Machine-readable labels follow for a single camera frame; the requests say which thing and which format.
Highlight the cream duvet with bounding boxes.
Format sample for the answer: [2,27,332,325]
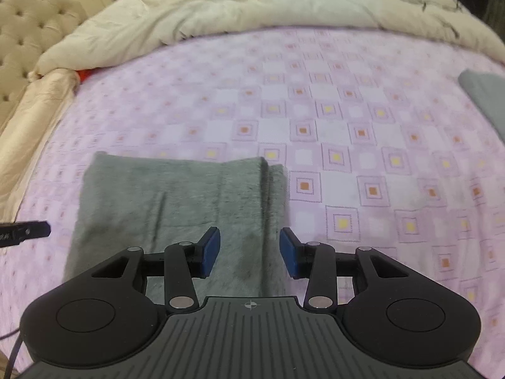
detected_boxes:
[30,0,504,79]

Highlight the beige satin pillow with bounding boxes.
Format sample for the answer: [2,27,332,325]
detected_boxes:
[1,69,80,222]

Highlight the beige tufted headboard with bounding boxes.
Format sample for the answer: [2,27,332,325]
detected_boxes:
[1,0,113,127]

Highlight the pink patterned bed sheet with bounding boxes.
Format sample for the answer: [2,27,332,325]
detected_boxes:
[1,28,504,378]

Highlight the black cable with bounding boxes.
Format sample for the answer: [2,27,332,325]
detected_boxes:
[0,328,25,379]

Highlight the folded grey garment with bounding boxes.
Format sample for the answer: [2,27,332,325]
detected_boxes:
[458,69,505,141]

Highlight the green-grey speckled pants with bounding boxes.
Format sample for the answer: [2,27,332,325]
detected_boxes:
[64,153,288,298]

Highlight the red cloth under duvet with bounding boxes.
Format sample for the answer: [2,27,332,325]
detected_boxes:
[77,69,96,83]

